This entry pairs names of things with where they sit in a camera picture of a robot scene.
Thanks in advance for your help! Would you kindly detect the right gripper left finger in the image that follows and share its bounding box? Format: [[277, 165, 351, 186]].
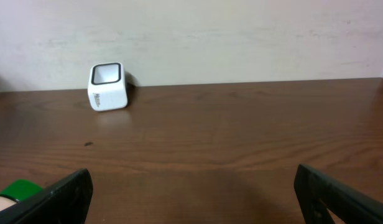
[[0, 169, 93, 224]]

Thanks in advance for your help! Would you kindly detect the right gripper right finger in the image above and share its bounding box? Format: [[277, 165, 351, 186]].
[[293, 164, 383, 224]]

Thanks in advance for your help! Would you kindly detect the green-lid white jar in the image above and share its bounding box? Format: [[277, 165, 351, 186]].
[[0, 179, 43, 212]]

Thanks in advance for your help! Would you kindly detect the white barcode scanner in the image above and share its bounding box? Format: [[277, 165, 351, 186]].
[[87, 62, 128, 111]]

